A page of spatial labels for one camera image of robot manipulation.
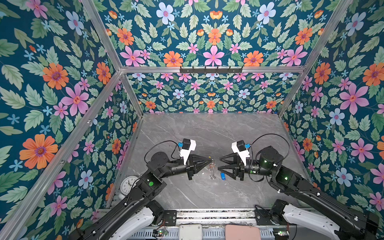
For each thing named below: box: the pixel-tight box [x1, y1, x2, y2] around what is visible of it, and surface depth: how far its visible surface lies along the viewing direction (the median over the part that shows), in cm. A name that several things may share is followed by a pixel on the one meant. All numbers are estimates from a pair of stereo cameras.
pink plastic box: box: [225, 224, 262, 240], surface depth 70 cm
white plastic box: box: [179, 224, 203, 240], surface depth 70 cm
